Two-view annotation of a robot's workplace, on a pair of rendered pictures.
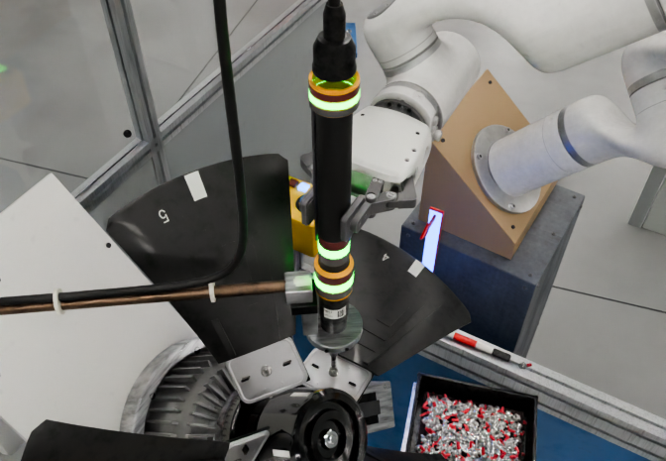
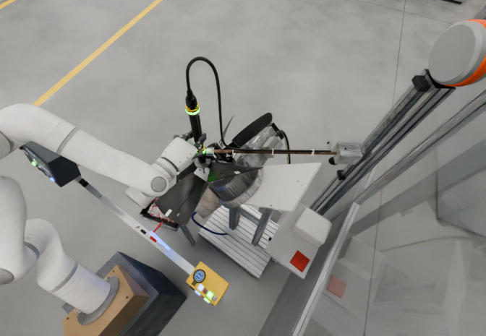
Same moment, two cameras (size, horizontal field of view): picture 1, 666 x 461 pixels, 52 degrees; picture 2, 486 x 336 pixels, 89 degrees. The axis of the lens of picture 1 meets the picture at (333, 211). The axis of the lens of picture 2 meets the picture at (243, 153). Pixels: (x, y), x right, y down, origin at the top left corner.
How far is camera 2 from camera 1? 1.06 m
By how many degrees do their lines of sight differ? 76
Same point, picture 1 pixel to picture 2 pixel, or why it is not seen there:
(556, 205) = not seen: hidden behind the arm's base
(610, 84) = not seen: outside the picture
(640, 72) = (30, 251)
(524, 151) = (92, 280)
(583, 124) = (65, 262)
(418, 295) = (171, 201)
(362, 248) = (185, 217)
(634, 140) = (55, 238)
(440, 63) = not seen: hidden behind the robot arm
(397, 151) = (174, 144)
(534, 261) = (111, 264)
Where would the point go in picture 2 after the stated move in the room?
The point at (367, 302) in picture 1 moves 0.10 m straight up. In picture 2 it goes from (189, 196) to (186, 187)
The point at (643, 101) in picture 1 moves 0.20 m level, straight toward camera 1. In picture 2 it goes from (40, 243) to (88, 199)
